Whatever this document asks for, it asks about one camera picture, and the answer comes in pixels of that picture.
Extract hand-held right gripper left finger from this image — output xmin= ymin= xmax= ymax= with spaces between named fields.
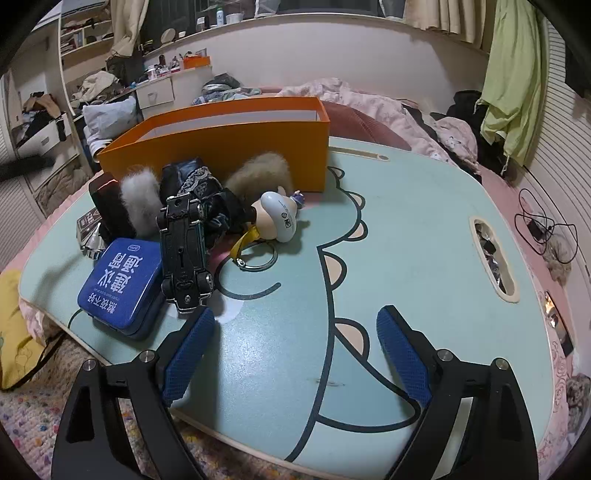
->
xmin=51 ymin=305 xmax=216 ymax=480

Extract pile of mixed clothes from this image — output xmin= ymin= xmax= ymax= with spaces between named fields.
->
xmin=191 ymin=74 xmax=264 ymax=107

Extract black charger cable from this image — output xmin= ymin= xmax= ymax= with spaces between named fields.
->
xmin=517 ymin=187 xmax=580 ymax=264

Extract smartphone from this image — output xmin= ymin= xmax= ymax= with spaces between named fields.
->
xmin=545 ymin=291 xmax=575 ymax=356

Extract white bookshelf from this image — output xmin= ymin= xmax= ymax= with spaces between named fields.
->
xmin=58 ymin=0 xmax=116 ymax=107

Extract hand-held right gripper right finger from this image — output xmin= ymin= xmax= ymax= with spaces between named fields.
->
xmin=376 ymin=305 xmax=541 ymax=480

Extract green hanging garment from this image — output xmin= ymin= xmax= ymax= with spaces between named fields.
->
xmin=480 ymin=0 xmax=548 ymax=167

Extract yellow cushion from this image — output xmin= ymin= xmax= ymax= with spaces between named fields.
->
xmin=0 ymin=268 xmax=51 ymax=391

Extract blue metal tin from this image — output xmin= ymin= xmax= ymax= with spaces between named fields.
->
xmin=76 ymin=237 xmax=164 ymax=341

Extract beige fluffy cloth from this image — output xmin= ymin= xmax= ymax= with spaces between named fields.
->
xmin=549 ymin=233 xmax=579 ymax=284

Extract white louvred closet door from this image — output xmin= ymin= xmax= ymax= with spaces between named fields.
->
xmin=517 ymin=18 xmax=591 ymax=278

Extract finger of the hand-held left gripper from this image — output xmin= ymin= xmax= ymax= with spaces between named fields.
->
xmin=0 ymin=156 xmax=54 ymax=182

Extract beige side curtain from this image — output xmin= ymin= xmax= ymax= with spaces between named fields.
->
xmin=108 ymin=0 xmax=151 ymax=58

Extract white stuffed bag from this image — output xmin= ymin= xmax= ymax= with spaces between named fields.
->
xmin=83 ymin=97 xmax=141 ymax=144

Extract brown fur ball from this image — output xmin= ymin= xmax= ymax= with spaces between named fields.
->
xmin=225 ymin=152 xmax=295 ymax=204

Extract white duck keychain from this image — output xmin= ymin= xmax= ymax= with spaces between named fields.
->
xmin=230 ymin=185 xmax=306 ymax=272

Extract black lace-trimmed bag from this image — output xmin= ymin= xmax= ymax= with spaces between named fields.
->
xmin=159 ymin=157 xmax=257 ymax=247

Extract grey fur ball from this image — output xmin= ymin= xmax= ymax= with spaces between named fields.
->
xmin=119 ymin=167 xmax=161 ymax=241

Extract pale pink quilt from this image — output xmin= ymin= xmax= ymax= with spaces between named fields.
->
xmin=277 ymin=78 xmax=481 ymax=171

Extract light green cartoon desktop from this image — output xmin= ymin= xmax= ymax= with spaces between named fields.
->
xmin=18 ymin=138 xmax=575 ymax=480

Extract black toy car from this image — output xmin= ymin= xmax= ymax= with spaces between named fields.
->
xmin=156 ymin=193 xmax=214 ymax=318

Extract black garment on bed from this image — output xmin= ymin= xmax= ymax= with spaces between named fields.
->
xmin=448 ymin=90 xmax=490 ymax=125

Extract beige window curtain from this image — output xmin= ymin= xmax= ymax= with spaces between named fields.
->
xmin=404 ymin=0 xmax=497 ymax=49

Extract orange cardboard box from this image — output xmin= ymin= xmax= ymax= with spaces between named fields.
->
xmin=98 ymin=96 xmax=331 ymax=195

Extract plastic storage drawers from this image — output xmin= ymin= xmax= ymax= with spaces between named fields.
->
xmin=9 ymin=111 xmax=93 ymax=208

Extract dark maroon box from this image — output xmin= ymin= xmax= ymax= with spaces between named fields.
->
xmin=88 ymin=173 xmax=126 ymax=243

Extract black hanging garment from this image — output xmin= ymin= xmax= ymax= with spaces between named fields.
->
xmin=566 ymin=46 xmax=591 ymax=100

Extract white drawer cabinet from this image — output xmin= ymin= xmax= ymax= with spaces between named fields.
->
xmin=136 ymin=67 xmax=213 ymax=109

